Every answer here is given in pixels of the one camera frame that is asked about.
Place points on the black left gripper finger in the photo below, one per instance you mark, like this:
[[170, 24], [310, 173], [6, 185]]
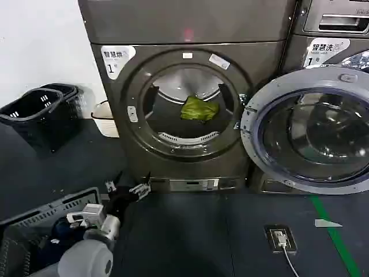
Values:
[[141, 190], [111, 187]]

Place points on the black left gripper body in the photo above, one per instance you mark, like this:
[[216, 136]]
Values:
[[118, 199]]

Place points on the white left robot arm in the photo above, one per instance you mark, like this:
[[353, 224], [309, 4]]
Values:
[[86, 256]]

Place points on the white plastic bin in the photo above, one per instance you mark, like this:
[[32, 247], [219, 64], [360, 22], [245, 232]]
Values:
[[105, 121]]

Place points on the dark clothes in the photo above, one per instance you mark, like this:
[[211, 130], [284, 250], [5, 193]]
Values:
[[52, 242]]

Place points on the dark grey laundry basket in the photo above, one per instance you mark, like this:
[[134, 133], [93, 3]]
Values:
[[31, 219]]

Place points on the clear plastic bag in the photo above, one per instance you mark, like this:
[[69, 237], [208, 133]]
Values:
[[86, 101]]

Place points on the large black plastic basket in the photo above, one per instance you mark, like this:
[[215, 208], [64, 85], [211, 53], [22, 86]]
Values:
[[37, 121]]

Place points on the green cloth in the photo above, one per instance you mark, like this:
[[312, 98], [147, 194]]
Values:
[[199, 109]]

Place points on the small black plastic basket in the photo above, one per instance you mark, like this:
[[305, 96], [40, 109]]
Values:
[[69, 88]]

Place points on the steel floor socket plate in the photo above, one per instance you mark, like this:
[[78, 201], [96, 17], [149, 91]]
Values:
[[271, 239]]

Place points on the white plug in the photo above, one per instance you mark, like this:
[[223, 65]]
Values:
[[281, 238]]

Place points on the grey dryer with round opening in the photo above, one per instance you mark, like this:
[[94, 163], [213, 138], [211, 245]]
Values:
[[184, 29]]

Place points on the round glass dryer door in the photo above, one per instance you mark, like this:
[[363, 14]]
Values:
[[311, 130]]

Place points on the white arrow floor sticker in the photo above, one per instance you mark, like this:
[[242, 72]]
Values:
[[325, 223]]

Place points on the green floor tape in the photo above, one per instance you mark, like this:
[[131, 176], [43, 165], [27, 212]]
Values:
[[334, 239]]

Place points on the grey washing machine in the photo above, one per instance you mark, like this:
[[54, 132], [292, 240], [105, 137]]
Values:
[[325, 17]]

